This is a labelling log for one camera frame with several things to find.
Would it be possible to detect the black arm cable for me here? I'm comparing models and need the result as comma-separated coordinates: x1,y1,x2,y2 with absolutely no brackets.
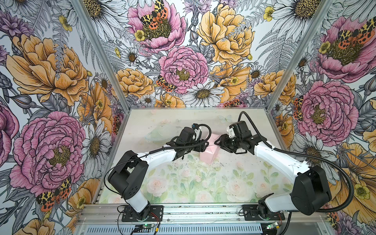
237,110,354,235
103,122,212,189

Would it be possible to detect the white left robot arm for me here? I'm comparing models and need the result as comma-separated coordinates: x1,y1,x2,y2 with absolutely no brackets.
105,123,212,214

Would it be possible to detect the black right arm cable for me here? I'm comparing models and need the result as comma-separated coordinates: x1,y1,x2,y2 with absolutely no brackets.
237,110,354,235

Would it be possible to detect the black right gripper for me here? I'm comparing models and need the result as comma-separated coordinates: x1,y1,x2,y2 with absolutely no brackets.
213,134,242,154

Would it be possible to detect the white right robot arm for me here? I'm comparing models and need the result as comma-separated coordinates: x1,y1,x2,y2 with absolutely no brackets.
214,121,332,217

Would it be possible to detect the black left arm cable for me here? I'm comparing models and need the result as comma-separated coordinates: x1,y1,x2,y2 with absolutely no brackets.
103,122,212,189

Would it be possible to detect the purple wrapping paper sheet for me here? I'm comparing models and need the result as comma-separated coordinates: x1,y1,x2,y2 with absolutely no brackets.
199,134,220,165

